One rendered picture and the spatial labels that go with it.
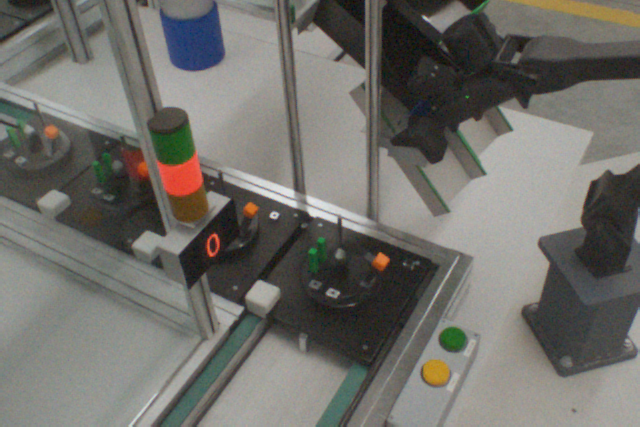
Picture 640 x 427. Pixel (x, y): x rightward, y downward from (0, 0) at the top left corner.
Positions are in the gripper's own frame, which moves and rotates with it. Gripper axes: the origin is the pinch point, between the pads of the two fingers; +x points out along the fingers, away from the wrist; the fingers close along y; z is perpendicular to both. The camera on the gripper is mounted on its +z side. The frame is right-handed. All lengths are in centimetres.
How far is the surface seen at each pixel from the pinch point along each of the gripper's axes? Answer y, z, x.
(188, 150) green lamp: 29.1, 22.9, 9.0
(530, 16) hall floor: -268, -90, 69
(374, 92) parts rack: -7.8, 5.1, 6.7
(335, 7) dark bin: -13.7, 19.2, 6.1
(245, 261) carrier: 11.1, -4.6, 38.4
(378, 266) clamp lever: 13.2, -13.6, 13.1
